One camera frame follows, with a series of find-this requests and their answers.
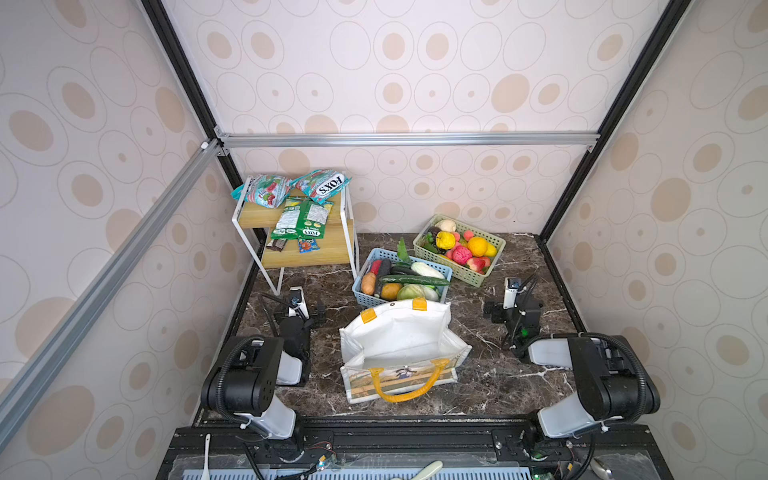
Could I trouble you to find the long green cucumber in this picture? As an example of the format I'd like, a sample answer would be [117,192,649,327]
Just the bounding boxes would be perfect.
[378,275,450,287]

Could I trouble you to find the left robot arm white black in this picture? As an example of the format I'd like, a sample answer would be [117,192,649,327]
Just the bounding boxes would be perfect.
[200,286,325,440]

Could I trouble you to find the green cabbage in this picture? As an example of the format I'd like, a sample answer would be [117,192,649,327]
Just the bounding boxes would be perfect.
[396,284,426,301]

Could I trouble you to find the dark purple eggplant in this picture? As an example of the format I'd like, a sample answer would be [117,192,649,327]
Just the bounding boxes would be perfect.
[377,259,392,279]

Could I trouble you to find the yellow bell pepper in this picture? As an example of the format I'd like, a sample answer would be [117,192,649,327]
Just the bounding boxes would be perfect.
[435,231,457,251]

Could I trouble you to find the pink dragon fruit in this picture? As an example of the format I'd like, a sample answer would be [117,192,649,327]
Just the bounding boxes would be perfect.
[450,245,473,265]

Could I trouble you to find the white grocery bag yellow handles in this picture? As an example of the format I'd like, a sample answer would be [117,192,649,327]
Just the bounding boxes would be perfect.
[339,298,471,404]

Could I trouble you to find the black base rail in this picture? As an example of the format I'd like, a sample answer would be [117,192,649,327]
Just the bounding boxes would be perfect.
[157,417,672,479]

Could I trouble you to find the white wire wooden shelf rack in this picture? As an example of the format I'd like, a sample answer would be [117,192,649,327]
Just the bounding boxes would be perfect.
[231,176,360,294]

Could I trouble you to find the left slanted aluminium frame bar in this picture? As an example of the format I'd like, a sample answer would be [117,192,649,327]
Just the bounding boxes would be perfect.
[1,139,221,449]

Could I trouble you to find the horizontal aluminium frame bar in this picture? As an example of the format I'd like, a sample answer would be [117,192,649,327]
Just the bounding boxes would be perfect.
[220,131,600,149]

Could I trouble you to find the green plastic fruit basket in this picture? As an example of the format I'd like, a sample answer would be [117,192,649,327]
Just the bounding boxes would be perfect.
[413,214,506,287]

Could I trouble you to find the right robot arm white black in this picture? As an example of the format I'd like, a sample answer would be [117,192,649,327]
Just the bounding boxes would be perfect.
[483,275,661,442]

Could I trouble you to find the blue plastic vegetable basket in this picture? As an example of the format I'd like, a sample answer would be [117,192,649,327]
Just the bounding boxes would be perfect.
[352,248,453,307]

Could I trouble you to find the white radish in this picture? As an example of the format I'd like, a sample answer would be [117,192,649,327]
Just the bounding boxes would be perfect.
[410,262,445,280]

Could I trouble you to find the red green candy bag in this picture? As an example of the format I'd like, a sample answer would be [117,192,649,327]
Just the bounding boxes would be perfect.
[231,174,292,209]

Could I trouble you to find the small blue red candy packet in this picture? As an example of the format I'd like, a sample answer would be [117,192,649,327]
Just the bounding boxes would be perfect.
[298,238,320,253]

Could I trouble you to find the orange fruit in blue basket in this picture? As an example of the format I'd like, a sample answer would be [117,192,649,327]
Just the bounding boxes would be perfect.
[380,283,402,301]

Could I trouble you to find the teal Fox's candy bag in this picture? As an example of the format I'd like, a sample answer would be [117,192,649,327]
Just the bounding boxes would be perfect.
[291,169,350,205]

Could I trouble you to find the green snack packet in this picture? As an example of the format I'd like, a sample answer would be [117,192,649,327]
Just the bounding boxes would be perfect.
[270,197,334,240]

